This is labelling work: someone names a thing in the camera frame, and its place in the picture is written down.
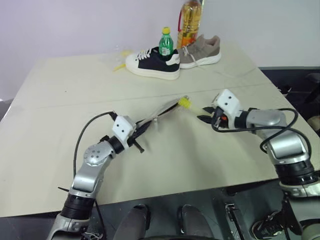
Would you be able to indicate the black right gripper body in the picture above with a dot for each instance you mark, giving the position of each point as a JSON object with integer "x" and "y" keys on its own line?
{"x": 220, "y": 120}

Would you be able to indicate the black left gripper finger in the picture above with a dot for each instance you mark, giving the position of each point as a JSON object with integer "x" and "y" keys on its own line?
{"x": 143, "y": 125}
{"x": 139, "y": 147}

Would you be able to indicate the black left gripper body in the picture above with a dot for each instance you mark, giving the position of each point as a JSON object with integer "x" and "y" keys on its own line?
{"x": 133, "y": 136}

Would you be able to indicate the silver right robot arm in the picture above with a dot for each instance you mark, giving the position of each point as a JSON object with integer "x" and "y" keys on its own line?
{"x": 287, "y": 147}

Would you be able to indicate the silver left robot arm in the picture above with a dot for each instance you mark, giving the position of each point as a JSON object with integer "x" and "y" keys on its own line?
{"x": 93, "y": 156}

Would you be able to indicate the grey sneaker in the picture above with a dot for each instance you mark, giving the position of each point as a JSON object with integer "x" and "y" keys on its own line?
{"x": 202, "y": 51}

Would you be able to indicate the black and white sneaker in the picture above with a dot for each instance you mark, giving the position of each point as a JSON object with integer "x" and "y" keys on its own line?
{"x": 152, "y": 63}

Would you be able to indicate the clear bag with yellow pieces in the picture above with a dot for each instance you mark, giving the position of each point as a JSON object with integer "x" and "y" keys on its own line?
{"x": 123, "y": 56}

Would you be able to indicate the dark rounded shape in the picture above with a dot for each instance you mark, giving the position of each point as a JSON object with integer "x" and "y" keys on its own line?
{"x": 132, "y": 223}
{"x": 195, "y": 223}

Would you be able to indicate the green bottle with yellow cap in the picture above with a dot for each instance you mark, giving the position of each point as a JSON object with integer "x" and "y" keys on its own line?
{"x": 166, "y": 43}

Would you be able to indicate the large cooking oil bottle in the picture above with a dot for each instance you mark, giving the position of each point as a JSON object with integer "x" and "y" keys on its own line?
{"x": 190, "y": 22}

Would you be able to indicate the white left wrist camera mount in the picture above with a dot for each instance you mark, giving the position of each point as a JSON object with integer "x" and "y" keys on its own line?
{"x": 122, "y": 127}

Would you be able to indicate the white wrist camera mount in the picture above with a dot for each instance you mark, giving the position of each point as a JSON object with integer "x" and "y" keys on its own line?
{"x": 227, "y": 101}
{"x": 122, "y": 127}

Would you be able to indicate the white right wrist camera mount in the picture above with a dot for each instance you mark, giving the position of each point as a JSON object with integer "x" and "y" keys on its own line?
{"x": 227, "y": 101}

